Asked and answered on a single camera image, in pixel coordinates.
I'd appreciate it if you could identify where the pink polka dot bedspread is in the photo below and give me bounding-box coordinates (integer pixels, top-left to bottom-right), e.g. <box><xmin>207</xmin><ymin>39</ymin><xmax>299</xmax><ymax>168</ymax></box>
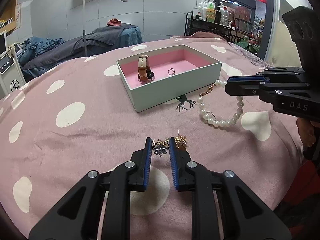
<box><xmin>1</xmin><ymin>37</ymin><xmax>302</xmax><ymax>236</ymax></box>

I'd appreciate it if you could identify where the brown leather strap watch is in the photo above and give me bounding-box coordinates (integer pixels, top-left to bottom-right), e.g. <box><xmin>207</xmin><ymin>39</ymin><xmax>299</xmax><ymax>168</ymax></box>
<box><xmin>137</xmin><ymin>55</ymin><xmax>155</xmax><ymax>83</ymax></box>

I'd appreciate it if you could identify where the black metal cart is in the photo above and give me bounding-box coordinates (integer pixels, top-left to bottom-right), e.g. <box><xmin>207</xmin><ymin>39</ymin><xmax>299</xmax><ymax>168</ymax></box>
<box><xmin>184</xmin><ymin>11</ymin><xmax>251</xmax><ymax>43</ymax></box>

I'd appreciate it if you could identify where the red folded cloth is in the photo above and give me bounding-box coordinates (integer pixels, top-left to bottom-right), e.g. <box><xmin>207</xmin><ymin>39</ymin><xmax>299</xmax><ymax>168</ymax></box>
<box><xmin>106</xmin><ymin>18</ymin><xmax>121</xmax><ymax>27</ymax></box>

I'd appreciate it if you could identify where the blue crumpled blanket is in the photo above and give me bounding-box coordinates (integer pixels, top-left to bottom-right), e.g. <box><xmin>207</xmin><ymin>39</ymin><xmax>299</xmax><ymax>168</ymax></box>
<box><xmin>17</xmin><ymin>36</ymin><xmax>65</xmax><ymax>66</ymax></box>

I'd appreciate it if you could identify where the gold crystal brooch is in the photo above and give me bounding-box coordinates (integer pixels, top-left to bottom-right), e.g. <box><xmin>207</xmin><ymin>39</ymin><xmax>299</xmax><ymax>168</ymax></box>
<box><xmin>175</xmin><ymin>131</ymin><xmax>188</xmax><ymax>148</ymax></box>

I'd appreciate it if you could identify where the grey blue massage bed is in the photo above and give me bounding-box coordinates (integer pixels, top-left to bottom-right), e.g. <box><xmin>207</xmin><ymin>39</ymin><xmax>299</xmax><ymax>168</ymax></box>
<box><xmin>19</xmin><ymin>23</ymin><xmax>143</xmax><ymax>81</ymax></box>

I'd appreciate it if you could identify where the green yellow bottle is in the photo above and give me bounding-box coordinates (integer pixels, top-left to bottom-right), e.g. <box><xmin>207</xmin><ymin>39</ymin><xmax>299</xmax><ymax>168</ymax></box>
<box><xmin>206</xmin><ymin>1</ymin><xmax>216</xmax><ymax>23</ymax></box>

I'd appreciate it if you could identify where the white beauty machine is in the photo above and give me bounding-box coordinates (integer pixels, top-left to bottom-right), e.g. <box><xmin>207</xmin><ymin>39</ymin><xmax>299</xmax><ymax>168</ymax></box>
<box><xmin>0</xmin><ymin>31</ymin><xmax>26</xmax><ymax>99</ymax></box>

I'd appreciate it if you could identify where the wooden cubby wall shelf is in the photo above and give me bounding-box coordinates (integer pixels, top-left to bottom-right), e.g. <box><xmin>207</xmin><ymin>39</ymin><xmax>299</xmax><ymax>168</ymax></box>
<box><xmin>1</xmin><ymin>0</ymin><xmax>21</xmax><ymax>36</ymax></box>

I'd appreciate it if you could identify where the person right hand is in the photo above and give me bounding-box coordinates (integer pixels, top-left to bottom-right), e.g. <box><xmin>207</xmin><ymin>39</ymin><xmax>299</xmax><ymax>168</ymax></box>
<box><xmin>296</xmin><ymin>118</ymin><xmax>320</xmax><ymax>147</ymax></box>

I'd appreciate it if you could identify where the white arc floor lamp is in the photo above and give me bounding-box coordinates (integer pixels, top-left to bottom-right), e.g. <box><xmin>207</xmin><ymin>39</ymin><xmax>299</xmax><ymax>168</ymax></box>
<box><xmin>82</xmin><ymin>0</ymin><xmax>129</xmax><ymax>57</ymax></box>

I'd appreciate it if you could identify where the white pearl bracelet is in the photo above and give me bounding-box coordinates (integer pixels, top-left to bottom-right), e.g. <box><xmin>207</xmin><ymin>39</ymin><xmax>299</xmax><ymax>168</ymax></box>
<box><xmin>196</xmin><ymin>78</ymin><xmax>245</xmax><ymax>129</ymax></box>

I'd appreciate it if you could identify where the grey box pink lining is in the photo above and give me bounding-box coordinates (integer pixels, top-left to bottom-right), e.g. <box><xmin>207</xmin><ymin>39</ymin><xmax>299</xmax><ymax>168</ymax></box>
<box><xmin>117</xmin><ymin>44</ymin><xmax>222</xmax><ymax>113</ymax></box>

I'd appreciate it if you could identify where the green potted plant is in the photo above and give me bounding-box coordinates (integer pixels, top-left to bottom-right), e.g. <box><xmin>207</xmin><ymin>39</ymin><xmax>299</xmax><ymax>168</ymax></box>
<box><xmin>235</xmin><ymin>36</ymin><xmax>260</xmax><ymax>55</ymax></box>

